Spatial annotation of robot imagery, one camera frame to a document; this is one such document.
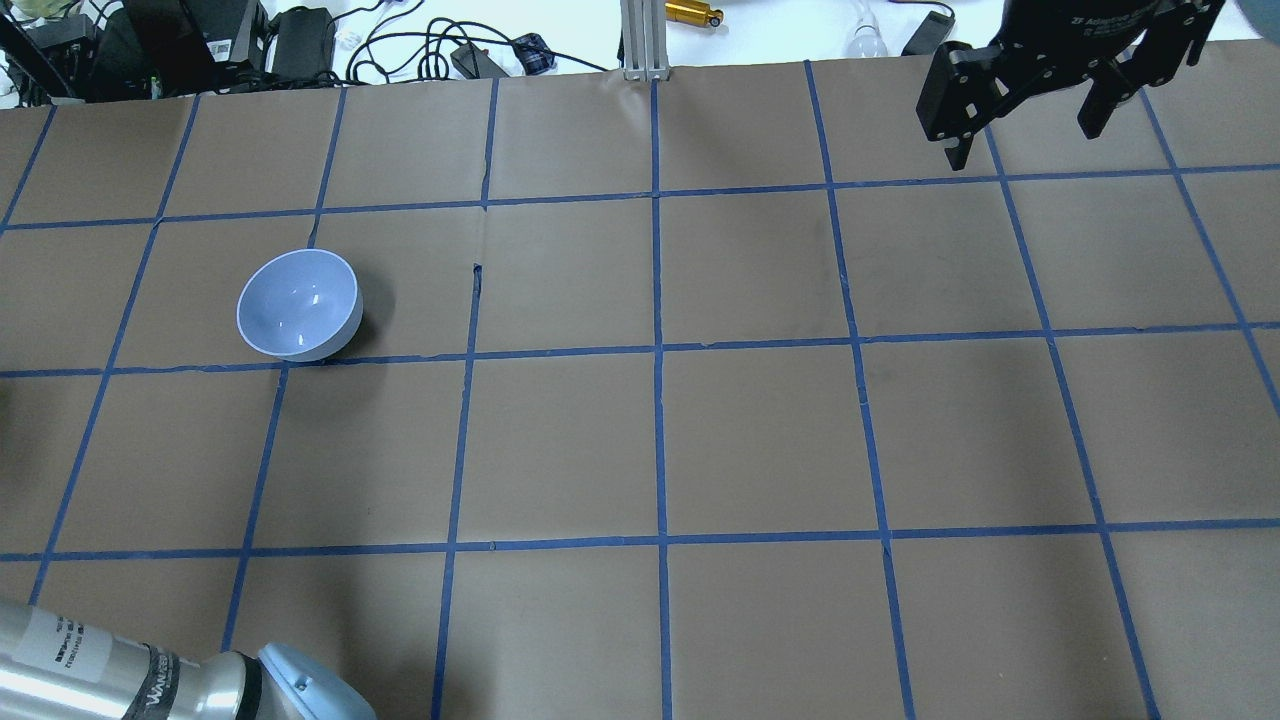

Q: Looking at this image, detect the black power adapter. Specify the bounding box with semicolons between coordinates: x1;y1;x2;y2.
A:
900;12;955;56

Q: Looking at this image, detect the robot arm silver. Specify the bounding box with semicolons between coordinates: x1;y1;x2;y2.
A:
1;600;376;719

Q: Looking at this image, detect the blue bowl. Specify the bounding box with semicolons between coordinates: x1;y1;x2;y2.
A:
236;249;364;363

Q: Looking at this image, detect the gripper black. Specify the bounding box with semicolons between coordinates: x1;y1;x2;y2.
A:
916;1;1226;170

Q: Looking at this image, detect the white light bulb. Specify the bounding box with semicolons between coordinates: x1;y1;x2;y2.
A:
846;0;890;59

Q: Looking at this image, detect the aluminium frame post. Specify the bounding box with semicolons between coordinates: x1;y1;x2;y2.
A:
620;0;671;82

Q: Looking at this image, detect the yellow cylindrical tool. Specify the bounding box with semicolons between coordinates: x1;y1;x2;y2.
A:
664;0;724;28

